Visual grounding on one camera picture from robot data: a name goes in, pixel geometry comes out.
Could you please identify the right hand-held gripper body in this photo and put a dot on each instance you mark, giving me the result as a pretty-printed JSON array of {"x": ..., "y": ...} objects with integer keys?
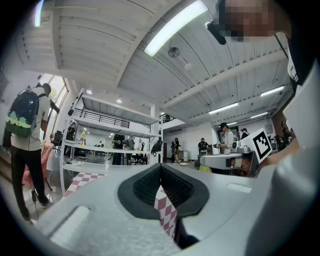
[{"x": 261, "y": 145}]

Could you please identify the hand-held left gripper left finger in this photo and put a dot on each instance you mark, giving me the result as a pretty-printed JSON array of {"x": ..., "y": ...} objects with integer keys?
[{"x": 127, "y": 197}]

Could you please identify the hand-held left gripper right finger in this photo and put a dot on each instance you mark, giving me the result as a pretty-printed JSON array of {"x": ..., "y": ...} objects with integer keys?
[{"x": 197, "y": 197}]

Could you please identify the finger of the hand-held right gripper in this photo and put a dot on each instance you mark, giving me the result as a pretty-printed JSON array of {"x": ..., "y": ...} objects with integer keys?
[{"x": 215, "y": 161}]

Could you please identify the person's right forearm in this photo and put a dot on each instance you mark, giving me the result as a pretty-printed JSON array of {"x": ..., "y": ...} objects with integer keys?
[{"x": 280, "y": 155}]

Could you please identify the yellow-green chair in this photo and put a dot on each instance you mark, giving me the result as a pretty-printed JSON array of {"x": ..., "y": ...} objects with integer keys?
[{"x": 204, "y": 169}]

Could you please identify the pink checkered table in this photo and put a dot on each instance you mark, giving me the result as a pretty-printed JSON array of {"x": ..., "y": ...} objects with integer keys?
[{"x": 165, "y": 215}]

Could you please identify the white metal shelf rack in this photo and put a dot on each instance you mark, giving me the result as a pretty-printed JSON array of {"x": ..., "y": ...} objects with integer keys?
[{"x": 112, "y": 150}]

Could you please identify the long ceiling light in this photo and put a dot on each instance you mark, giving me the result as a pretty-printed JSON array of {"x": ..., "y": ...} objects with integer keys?
[
  {"x": 272, "y": 91},
  {"x": 175, "y": 27},
  {"x": 223, "y": 108}
]

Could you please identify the pink cloth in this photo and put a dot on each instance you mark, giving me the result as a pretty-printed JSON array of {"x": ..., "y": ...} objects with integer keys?
[{"x": 46, "y": 160}]

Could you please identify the person's black clothing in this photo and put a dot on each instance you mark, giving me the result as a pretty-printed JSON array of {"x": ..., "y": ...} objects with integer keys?
[{"x": 302, "y": 50}]

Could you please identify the green and black backpack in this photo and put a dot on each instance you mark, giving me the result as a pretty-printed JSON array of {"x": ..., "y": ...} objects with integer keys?
[{"x": 22, "y": 115}]

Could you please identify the black head-worn camera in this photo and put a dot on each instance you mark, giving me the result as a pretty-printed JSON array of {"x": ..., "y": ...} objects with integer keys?
[{"x": 216, "y": 32}]

